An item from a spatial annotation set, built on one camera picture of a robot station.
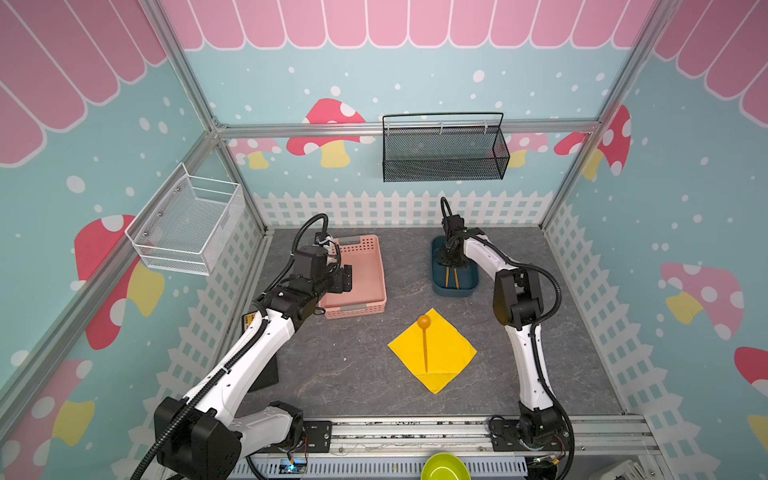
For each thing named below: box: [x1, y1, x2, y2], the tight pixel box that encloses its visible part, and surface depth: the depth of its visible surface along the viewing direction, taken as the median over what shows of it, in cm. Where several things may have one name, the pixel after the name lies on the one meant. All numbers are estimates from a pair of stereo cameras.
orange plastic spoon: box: [418, 314, 431, 373], surface depth 96 cm
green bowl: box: [420, 452, 471, 480], surface depth 70 cm
